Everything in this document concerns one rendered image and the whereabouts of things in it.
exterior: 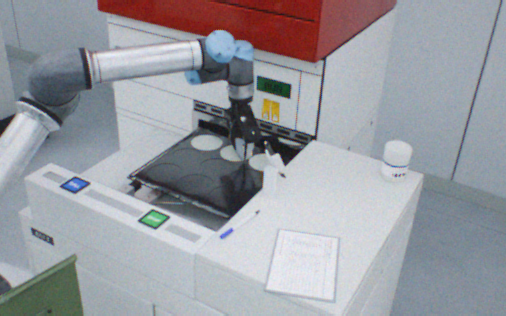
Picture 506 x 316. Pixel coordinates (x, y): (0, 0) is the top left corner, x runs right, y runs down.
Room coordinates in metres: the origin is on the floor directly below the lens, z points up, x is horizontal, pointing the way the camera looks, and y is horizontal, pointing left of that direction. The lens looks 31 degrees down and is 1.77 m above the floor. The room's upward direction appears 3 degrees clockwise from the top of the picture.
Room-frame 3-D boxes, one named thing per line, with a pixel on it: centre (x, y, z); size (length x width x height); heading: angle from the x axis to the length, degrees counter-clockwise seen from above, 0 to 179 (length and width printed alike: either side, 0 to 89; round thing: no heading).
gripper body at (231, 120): (1.43, 0.03, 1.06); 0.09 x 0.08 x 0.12; 25
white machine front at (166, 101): (1.67, 0.16, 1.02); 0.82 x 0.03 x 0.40; 61
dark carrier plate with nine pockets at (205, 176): (1.38, 0.10, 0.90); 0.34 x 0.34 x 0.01; 61
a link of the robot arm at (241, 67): (1.42, 0.04, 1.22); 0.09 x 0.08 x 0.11; 115
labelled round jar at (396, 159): (1.28, -0.40, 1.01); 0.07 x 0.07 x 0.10
